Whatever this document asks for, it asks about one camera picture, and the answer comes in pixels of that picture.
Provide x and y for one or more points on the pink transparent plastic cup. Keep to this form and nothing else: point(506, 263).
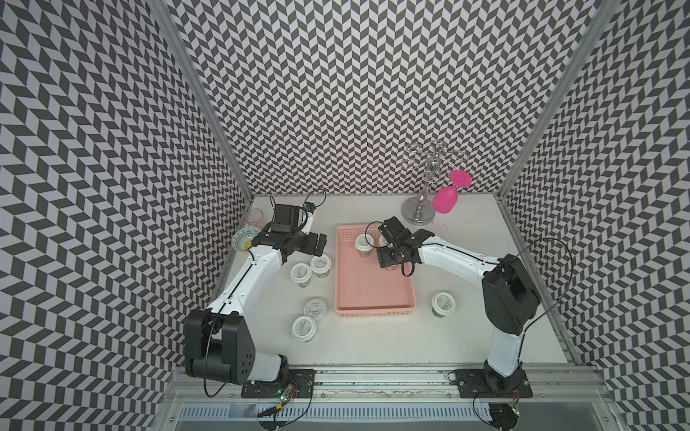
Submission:
point(255, 217)

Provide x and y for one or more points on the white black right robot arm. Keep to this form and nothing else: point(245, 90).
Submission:
point(510, 299)

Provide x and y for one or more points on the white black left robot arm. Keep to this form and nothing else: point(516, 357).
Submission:
point(218, 345)

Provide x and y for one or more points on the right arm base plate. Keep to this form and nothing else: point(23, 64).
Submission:
point(489, 384)

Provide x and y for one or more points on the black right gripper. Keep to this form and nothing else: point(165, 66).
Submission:
point(384, 259)

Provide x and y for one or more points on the aluminium front rail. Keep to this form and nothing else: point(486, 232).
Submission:
point(448, 397)

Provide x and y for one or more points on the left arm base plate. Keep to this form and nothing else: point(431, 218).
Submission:
point(303, 378)

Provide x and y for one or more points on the aluminium corner post right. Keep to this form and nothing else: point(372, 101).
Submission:
point(604, 15)

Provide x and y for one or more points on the aluminium corner post left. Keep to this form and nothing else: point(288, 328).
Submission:
point(161, 13)

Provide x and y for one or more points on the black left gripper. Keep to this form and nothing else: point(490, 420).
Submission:
point(310, 243)

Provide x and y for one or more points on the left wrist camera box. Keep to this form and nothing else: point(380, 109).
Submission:
point(308, 208)

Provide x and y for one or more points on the green yogurt cup front-right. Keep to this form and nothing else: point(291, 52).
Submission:
point(443, 304)

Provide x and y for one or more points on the magenta plastic wine glass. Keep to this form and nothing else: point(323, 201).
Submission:
point(446, 199)

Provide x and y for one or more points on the chrome cup holder stand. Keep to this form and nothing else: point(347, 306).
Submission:
point(418, 209)

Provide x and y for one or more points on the tipped clear lid yogurt cup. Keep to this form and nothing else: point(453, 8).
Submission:
point(315, 308)

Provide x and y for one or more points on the aluminium corner post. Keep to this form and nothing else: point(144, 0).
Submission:
point(161, 13)
point(604, 15)

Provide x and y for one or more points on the blue yellow patterned bowl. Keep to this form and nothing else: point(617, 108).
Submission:
point(243, 238)

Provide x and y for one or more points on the pink perforated plastic basket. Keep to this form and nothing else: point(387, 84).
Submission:
point(362, 287)

